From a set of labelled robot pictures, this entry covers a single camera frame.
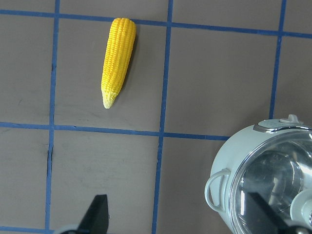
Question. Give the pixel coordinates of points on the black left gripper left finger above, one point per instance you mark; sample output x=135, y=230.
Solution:
x=95, y=221

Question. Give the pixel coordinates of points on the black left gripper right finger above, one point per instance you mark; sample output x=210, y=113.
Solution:
x=261, y=218

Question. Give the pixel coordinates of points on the glass pot lid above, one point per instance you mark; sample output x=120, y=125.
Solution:
x=278, y=170

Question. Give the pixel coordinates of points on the yellow corn cob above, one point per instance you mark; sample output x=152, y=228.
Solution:
x=117, y=58

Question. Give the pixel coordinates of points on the white cooking pot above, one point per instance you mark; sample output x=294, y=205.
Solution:
x=234, y=151

